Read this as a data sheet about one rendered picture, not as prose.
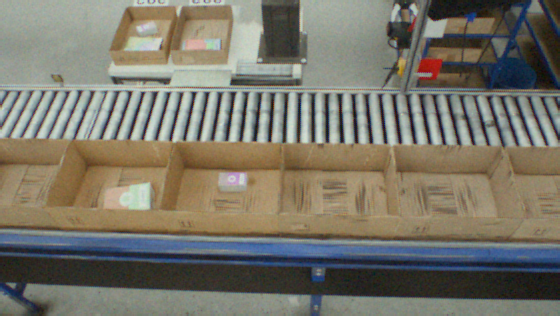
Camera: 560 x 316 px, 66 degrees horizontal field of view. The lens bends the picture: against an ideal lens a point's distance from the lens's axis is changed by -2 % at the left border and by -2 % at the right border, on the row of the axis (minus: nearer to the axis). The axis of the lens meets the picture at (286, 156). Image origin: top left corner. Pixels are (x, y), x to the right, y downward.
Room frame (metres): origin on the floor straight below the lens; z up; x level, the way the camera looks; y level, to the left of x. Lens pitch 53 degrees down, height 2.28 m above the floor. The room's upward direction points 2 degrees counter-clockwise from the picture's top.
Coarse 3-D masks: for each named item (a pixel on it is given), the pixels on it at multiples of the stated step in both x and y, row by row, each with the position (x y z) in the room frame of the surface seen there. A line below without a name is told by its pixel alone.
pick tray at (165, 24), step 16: (128, 16) 2.15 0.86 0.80; (144, 16) 2.16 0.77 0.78; (160, 16) 2.16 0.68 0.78; (176, 16) 2.12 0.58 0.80; (128, 32) 2.05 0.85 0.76; (160, 32) 2.04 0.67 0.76; (112, 48) 1.83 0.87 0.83; (128, 64) 1.78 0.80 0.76; (144, 64) 1.78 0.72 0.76; (160, 64) 1.78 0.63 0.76
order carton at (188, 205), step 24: (192, 144) 1.01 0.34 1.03; (216, 144) 1.00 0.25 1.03; (240, 144) 1.00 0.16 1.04; (264, 144) 0.99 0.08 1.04; (168, 168) 0.90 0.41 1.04; (192, 168) 1.01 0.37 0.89; (216, 168) 1.00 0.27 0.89; (240, 168) 1.00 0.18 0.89; (264, 168) 0.99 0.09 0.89; (168, 192) 0.83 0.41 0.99; (192, 192) 0.89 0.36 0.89; (216, 192) 0.89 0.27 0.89; (240, 192) 0.89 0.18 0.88; (264, 192) 0.88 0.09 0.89; (168, 216) 0.72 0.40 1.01; (192, 216) 0.72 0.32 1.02; (216, 216) 0.71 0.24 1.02; (240, 216) 0.71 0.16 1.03; (264, 216) 0.70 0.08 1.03
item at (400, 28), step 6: (390, 24) 1.58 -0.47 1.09; (396, 24) 1.58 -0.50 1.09; (402, 24) 1.58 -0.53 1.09; (408, 24) 1.58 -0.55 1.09; (390, 30) 1.55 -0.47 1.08; (396, 30) 1.55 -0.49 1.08; (402, 30) 1.55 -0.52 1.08; (390, 36) 1.55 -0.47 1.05; (396, 36) 1.55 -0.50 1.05; (402, 36) 1.54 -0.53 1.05; (408, 36) 1.54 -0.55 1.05; (396, 42) 1.57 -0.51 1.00; (402, 42) 1.56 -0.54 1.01
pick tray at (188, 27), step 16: (192, 16) 2.14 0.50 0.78; (208, 16) 2.14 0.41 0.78; (224, 16) 2.13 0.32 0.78; (176, 32) 1.94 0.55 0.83; (192, 32) 2.02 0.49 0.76; (208, 32) 2.01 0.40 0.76; (224, 32) 2.01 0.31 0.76; (176, 48) 1.87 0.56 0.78; (224, 48) 1.88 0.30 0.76; (176, 64) 1.77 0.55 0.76; (192, 64) 1.76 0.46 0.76; (208, 64) 1.76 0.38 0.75; (224, 64) 1.75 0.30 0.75
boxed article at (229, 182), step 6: (222, 174) 0.94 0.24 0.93; (228, 174) 0.94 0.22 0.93; (234, 174) 0.94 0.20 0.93; (240, 174) 0.94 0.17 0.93; (222, 180) 0.91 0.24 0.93; (228, 180) 0.91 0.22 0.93; (234, 180) 0.91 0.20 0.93; (240, 180) 0.91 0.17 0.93; (246, 180) 0.92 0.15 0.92; (222, 186) 0.89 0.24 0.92; (228, 186) 0.89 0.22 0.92; (234, 186) 0.89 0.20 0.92; (240, 186) 0.89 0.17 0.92; (246, 186) 0.90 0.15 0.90
